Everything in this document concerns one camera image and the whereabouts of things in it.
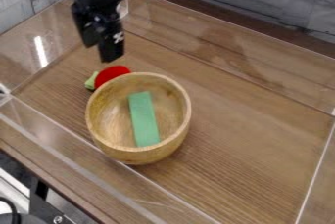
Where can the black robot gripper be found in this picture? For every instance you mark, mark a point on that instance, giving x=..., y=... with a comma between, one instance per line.
x=97, y=17

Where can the red plush fruit green stem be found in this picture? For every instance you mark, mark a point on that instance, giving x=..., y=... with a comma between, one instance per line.
x=101, y=77

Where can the round wooden bowl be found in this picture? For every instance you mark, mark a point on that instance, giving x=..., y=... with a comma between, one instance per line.
x=109, y=118

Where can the green rectangular block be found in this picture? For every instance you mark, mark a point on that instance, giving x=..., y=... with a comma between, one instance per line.
x=144, y=119

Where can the black metal table leg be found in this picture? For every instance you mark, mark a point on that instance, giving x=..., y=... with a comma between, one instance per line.
x=41, y=207

